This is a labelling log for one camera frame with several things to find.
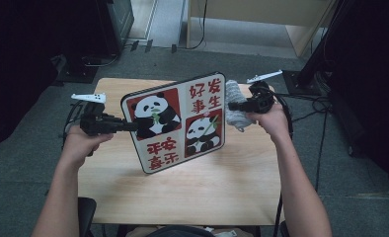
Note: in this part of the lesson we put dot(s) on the black stand base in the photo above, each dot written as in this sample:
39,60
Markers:
77,74

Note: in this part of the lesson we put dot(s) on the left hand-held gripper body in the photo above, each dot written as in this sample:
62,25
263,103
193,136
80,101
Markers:
98,123

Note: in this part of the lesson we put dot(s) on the short black floor strip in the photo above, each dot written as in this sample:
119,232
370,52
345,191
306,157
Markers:
134,45
148,46

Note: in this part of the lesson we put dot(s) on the person's right hand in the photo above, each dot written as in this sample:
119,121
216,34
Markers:
274,123

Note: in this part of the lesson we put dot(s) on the person's dark clothing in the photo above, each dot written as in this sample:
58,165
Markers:
182,231

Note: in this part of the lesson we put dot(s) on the black cabinet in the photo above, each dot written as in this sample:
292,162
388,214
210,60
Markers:
116,19

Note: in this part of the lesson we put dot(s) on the black metal stand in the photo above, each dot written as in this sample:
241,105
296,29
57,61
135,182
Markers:
302,82

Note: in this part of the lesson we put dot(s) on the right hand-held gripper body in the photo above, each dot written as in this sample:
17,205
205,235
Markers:
261,100

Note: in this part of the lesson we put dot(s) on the panda print board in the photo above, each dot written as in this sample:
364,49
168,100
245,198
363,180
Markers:
179,144

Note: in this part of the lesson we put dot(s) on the grey striped cloth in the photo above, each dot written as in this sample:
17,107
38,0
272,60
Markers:
237,120

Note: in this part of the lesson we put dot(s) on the person's left hand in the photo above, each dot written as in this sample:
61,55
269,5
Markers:
77,146

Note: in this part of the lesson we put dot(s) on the light wooden cabinet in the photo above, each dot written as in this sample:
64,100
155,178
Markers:
258,10

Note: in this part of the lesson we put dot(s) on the small black plug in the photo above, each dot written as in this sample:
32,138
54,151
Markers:
173,48

